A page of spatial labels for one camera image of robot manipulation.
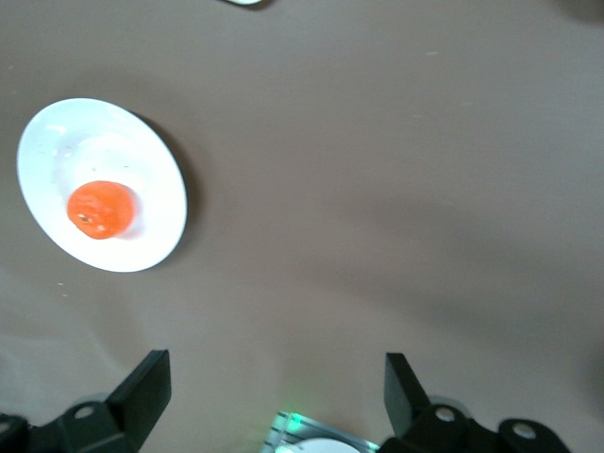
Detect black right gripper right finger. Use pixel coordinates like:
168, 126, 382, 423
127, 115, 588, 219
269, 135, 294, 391
377, 351, 572, 453

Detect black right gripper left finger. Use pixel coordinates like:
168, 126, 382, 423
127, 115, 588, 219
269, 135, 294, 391
0, 348, 171, 453

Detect orange mandarin fruit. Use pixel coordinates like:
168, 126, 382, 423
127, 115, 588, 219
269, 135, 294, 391
66, 180, 137, 241

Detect white round plate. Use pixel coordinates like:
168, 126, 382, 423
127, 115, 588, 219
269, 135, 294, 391
16, 97, 189, 274

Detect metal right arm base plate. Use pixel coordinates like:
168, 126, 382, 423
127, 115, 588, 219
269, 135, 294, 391
260, 410, 381, 453

